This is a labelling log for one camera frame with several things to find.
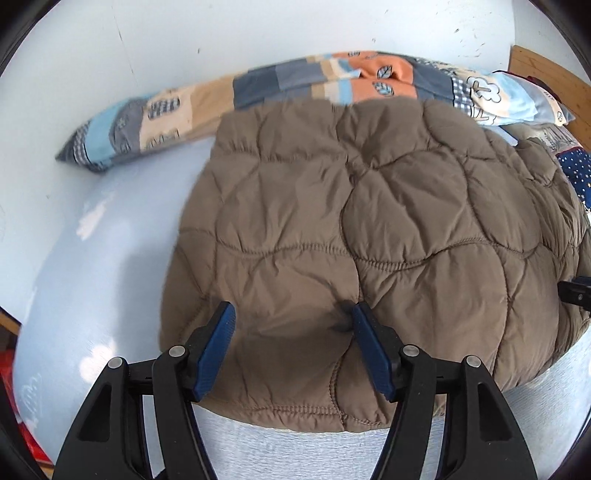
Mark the patchwork patterned pillow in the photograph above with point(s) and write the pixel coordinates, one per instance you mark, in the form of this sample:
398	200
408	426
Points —
277	78

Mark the dark red cloth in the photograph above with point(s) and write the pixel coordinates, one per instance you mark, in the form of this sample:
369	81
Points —
542	83

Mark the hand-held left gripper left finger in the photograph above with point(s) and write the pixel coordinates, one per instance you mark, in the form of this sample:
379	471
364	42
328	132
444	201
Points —
214	350

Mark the wooden headboard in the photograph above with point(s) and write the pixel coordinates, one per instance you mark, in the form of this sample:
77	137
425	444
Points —
531	62

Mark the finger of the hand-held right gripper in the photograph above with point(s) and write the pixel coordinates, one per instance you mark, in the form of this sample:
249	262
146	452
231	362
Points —
577	293

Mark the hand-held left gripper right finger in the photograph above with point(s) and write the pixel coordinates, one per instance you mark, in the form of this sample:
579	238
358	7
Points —
374	355

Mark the navy star-print pillow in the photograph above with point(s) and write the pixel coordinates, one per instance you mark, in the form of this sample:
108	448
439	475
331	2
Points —
579	173

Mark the grey sketch-print pillow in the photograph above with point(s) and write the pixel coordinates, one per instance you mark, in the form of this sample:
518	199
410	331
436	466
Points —
554	136

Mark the brown quilted jacket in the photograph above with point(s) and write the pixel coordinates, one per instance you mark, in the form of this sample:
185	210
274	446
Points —
300	207

